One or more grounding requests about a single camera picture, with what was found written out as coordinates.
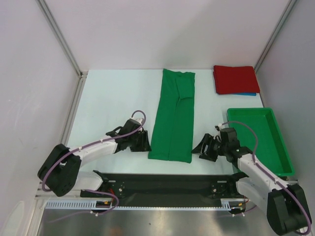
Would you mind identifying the green plastic bin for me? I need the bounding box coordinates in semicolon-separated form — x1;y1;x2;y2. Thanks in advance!
227;108;295;177

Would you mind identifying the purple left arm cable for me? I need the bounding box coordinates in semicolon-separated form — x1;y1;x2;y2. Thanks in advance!
41;110;148;223

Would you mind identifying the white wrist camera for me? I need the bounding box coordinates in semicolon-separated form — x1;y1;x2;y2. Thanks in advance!
215;123;224;132
131;118;144;124

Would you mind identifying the folded red t shirt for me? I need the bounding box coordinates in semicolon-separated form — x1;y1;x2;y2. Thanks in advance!
213;65;260;95

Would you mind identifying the right aluminium frame post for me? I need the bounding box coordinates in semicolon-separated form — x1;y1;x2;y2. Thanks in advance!
254;0;299;73

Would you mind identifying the aluminium frame post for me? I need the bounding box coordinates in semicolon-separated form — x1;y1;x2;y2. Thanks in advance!
254;0;299;73
35;0;82;78

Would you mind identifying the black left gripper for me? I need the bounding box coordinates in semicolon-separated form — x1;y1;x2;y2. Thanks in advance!
128;130;151;152

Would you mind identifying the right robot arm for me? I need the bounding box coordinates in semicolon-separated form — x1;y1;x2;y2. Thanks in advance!
191;128;312;236

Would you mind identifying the folded blue t shirt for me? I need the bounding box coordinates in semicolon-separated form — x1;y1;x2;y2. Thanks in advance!
233;92;257;96

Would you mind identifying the green t shirt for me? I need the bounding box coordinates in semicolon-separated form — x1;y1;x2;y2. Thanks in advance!
148;69;195;163

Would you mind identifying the aluminium left side rail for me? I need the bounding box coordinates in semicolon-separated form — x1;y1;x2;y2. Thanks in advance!
57;71;88;146

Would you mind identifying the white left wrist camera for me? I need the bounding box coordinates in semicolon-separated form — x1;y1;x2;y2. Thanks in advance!
131;118;144;124

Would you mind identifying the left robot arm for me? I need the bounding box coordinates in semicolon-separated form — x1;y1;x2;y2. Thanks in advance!
37;118;151;197

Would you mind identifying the aluminium rail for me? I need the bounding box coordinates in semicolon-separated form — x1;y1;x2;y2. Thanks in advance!
57;71;88;146
34;179;300;201

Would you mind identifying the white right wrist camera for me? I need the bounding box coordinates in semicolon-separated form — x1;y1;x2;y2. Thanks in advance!
215;123;224;132

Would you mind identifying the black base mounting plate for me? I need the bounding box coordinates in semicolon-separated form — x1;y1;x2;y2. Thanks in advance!
80;171;245;207

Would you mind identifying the left aluminium frame post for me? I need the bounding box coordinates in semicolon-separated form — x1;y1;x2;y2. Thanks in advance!
35;0;82;78

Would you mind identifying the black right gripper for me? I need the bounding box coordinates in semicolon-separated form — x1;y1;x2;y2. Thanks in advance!
191;133;228;162

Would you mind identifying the aluminium front rail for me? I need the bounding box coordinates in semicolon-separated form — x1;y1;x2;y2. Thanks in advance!
34;179;300;201

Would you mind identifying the grey slotted cable duct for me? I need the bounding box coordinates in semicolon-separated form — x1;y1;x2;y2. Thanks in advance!
45;198;247;211

